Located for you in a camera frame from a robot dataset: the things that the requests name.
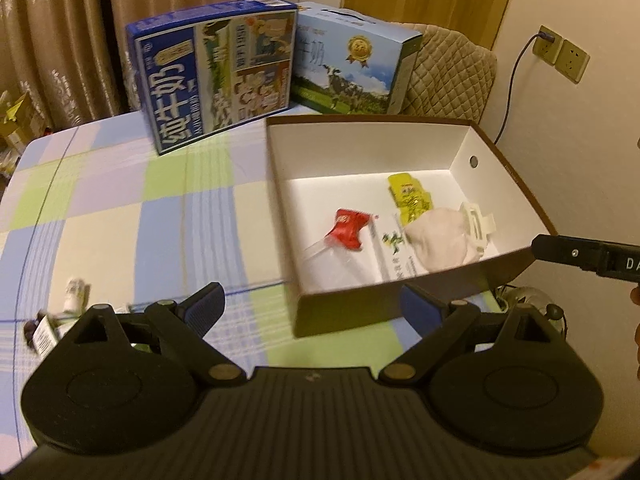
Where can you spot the red snack packet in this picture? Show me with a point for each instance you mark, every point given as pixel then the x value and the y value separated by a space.
pixel 347 226

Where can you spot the checkered bed sheet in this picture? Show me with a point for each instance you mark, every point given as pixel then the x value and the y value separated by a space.
pixel 96 202

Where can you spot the quilted beige cushion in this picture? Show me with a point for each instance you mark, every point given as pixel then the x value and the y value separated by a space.
pixel 452 77

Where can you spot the dark blue milk carton box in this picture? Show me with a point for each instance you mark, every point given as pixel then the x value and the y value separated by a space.
pixel 204 70

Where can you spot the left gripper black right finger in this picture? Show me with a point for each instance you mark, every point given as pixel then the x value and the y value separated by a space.
pixel 441 328

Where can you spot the brown open cardboard box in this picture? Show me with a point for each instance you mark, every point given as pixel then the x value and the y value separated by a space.
pixel 337 184

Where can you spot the dark purple velvet scrunchie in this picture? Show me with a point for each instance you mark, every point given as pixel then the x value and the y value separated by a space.
pixel 30 328

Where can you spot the light blue cow milk box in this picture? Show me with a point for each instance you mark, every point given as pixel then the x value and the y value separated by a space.
pixel 348 63

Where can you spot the white cream tube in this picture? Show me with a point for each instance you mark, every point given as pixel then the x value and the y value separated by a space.
pixel 49 332

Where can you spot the white plastic clip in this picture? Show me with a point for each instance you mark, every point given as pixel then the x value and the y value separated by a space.
pixel 478 226

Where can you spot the small white pill bottle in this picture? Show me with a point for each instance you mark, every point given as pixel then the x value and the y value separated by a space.
pixel 74 297

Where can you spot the white paper packet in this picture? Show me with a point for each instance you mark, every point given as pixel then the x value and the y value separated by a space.
pixel 393 252

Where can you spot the yellow chestnut snack packet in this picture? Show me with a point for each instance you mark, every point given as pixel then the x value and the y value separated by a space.
pixel 409 196

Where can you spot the wall power socket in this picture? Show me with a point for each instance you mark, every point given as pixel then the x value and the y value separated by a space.
pixel 567 58

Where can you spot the white cloth pouch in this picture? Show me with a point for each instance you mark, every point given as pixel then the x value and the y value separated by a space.
pixel 440 240

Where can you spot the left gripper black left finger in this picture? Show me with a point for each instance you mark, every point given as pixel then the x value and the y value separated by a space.
pixel 181 327

